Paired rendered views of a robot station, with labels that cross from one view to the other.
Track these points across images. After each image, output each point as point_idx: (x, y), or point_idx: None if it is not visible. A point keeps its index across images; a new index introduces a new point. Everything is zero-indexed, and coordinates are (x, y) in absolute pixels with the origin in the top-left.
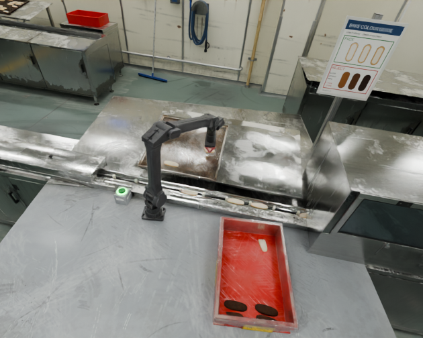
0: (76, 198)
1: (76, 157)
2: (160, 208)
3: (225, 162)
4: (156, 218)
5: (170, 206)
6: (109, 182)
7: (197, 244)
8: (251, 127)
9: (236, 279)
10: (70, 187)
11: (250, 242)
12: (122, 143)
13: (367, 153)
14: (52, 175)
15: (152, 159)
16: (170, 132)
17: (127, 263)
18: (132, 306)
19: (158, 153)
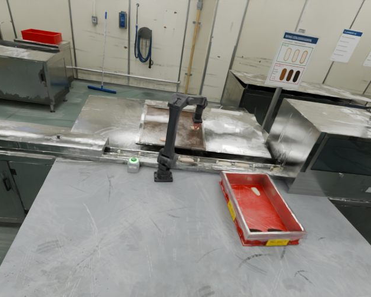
0: (89, 170)
1: (82, 137)
2: (169, 171)
3: (208, 137)
4: (167, 179)
5: (174, 171)
6: (116, 156)
7: (207, 195)
8: (218, 112)
9: (247, 214)
10: (80, 162)
11: (245, 190)
12: (113, 129)
13: (318, 114)
14: (61, 153)
15: (174, 122)
16: (189, 99)
17: (156, 213)
18: (174, 243)
19: (178, 117)
